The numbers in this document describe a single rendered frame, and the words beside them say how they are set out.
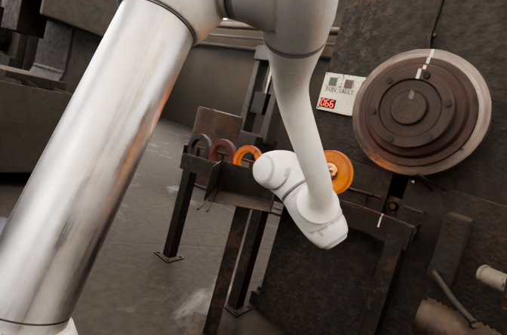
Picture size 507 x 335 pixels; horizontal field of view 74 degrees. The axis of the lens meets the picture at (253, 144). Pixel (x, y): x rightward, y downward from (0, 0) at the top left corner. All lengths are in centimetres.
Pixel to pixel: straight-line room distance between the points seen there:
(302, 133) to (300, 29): 24
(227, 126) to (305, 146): 331
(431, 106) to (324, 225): 65
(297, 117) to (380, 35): 108
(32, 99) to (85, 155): 246
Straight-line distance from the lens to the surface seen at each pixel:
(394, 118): 130
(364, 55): 166
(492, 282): 125
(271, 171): 84
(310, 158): 68
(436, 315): 126
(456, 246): 135
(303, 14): 46
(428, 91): 131
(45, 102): 289
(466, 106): 132
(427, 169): 135
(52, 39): 371
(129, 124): 40
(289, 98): 61
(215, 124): 393
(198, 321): 170
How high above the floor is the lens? 95
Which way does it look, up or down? 5 degrees down
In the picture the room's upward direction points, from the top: 15 degrees clockwise
